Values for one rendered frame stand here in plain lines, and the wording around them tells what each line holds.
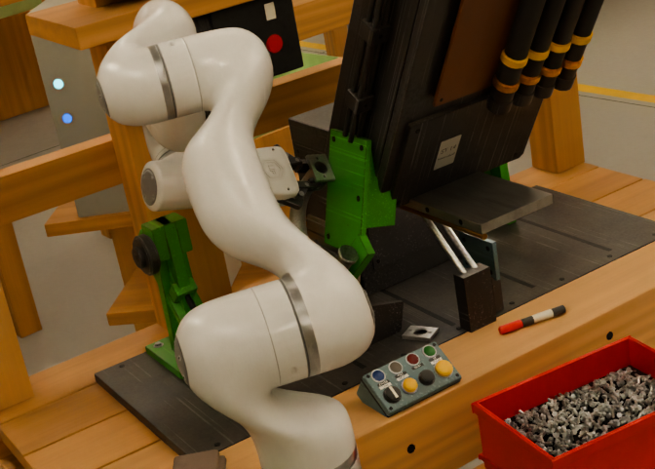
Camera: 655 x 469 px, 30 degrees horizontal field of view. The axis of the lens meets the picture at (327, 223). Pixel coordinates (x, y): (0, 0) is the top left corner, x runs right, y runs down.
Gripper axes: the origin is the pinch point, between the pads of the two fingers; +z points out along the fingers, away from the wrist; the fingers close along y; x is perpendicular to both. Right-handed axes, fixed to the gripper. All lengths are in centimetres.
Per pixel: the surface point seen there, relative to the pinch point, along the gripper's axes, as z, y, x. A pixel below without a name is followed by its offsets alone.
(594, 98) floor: 332, 160, 207
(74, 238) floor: 83, 161, 304
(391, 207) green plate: 9.9, -10.8, -4.9
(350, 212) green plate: 2.8, -9.8, -2.7
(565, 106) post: 85, 22, 14
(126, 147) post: -23.8, 20.1, 18.4
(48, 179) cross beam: -36, 20, 28
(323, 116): 12.2, 16.8, 6.1
